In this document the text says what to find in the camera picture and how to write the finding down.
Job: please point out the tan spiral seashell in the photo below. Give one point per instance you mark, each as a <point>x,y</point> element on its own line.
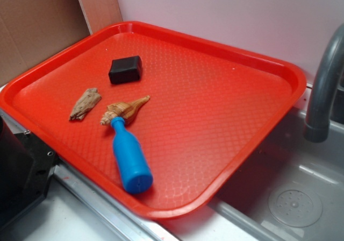
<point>126,110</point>

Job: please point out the red plastic tray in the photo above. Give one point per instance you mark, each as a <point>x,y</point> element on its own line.
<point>210,106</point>

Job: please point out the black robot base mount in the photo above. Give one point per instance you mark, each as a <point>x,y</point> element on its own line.
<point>27,164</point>

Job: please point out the blue plastic toy bottle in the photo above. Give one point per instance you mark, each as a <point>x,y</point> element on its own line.
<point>134,170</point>

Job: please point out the black rectangular block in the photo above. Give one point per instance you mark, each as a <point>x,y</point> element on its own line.
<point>125,70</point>

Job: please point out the brown wood piece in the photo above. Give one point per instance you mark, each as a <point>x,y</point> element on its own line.
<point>89,99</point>

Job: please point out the grey curved faucet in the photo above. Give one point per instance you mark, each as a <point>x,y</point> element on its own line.
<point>326,100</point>

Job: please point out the grey toy sink basin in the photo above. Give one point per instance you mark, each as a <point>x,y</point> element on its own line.
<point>288,189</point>

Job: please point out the brown cardboard panel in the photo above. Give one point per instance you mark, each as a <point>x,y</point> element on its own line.
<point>34,30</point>

